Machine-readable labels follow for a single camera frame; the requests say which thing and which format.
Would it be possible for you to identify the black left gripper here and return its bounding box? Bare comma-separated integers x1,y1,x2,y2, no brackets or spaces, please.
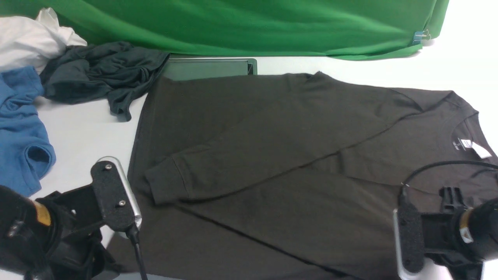
23,185,119,280

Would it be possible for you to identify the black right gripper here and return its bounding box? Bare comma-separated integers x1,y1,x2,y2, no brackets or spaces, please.
421,187,484,280

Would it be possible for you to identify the gray long-sleeved shirt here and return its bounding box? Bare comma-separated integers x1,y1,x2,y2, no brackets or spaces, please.
128,72,497,280

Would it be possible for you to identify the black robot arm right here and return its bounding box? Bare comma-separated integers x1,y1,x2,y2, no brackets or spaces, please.
422,187,498,280

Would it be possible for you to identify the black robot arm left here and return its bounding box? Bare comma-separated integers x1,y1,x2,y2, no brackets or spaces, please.
0,186,119,280

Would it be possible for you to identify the blue crumpled shirt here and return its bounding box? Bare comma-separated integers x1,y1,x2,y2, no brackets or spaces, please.
0,66,56,197

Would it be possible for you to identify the dark teal crumpled shirt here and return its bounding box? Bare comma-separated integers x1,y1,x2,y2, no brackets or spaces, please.
40,41,170,122

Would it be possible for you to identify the white crumpled shirt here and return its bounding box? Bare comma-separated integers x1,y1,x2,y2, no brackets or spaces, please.
0,7,87,74

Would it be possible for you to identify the blue binder clip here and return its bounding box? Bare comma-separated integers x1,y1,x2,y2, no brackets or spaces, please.
412,30,431,46

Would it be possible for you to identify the green backdrop cloth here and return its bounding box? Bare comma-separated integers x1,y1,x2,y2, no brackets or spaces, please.
0,0,449,61

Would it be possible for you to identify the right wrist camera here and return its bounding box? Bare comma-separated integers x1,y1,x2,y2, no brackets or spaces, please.
393,198,424,280

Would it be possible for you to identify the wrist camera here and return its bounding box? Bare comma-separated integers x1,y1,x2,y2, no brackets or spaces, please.
393,198,424,280
90,156,142,239

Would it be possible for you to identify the black camera cable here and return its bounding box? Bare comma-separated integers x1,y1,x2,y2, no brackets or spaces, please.
398,160,498,207
126,227,149,280

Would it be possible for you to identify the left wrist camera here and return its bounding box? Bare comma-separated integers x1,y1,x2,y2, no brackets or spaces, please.
90,156,142,239

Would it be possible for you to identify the metal table cable hatch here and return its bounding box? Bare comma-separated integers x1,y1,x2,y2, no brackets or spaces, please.
162,58,258,81

